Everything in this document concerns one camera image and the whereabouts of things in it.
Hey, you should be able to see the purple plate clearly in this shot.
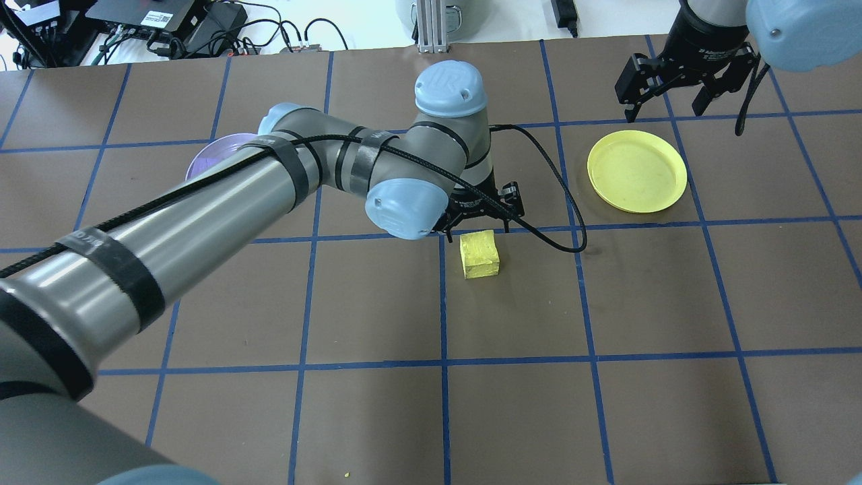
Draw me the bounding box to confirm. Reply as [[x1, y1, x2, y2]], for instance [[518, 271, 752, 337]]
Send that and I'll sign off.
[[185, 133, 262, 183]]

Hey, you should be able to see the silver pot with lid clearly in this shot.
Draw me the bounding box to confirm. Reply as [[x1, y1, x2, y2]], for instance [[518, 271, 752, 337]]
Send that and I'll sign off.
[[395, 0, 487, 36]]

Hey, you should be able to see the yellow plate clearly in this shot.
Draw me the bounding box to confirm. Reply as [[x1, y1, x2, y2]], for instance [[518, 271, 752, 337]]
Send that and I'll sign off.
[[587, 130, 688, 214]]

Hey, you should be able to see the aluminium profile post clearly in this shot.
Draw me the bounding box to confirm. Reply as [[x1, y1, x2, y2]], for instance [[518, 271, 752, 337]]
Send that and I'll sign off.
[[412, 0, 451, 54]]

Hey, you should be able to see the black power adapter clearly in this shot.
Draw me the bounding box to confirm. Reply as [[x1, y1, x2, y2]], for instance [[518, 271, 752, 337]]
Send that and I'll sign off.
[[550, 0, 581, 38]]

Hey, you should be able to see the flat black electronic box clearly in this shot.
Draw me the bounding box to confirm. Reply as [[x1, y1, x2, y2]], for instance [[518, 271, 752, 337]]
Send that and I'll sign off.
[[84, 0, 209, 36]]

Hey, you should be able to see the black power brick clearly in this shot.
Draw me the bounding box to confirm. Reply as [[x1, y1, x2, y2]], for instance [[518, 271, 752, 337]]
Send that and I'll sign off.
[[183, 2, 248, 57]]

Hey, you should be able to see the yellow foam block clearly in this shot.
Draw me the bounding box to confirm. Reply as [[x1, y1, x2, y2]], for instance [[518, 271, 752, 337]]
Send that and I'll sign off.
[[460, 230, 501, 280]]

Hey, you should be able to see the black device with white label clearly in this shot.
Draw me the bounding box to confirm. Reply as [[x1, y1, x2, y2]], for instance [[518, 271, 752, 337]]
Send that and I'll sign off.
[[0, 0, 85, 68]]

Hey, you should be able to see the black looped cable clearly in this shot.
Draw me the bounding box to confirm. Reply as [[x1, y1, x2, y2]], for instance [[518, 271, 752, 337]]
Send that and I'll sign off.
[[303, 17, 351, 52]]

